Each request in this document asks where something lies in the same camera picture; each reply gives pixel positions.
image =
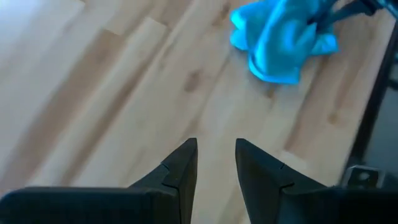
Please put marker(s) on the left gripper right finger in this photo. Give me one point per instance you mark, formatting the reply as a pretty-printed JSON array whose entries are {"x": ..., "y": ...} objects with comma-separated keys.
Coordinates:
[{"x": 311, "y": 205}]

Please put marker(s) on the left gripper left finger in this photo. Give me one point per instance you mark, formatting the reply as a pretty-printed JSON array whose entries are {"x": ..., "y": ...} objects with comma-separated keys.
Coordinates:
[{"x": 124, "y": 205}]

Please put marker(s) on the teal microfiber towel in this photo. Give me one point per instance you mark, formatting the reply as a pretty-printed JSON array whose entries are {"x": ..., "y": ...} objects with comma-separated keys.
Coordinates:
[{"x": 280, "y": 46}]

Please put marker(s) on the silver metal bracket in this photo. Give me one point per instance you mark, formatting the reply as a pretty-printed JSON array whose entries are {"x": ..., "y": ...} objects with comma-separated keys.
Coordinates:
[{"x": 362, "y": 177}]

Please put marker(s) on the black aluminium table frame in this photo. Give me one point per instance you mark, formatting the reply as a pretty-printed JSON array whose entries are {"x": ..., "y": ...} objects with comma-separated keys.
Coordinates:
[{"x": 374, "y": 109}]

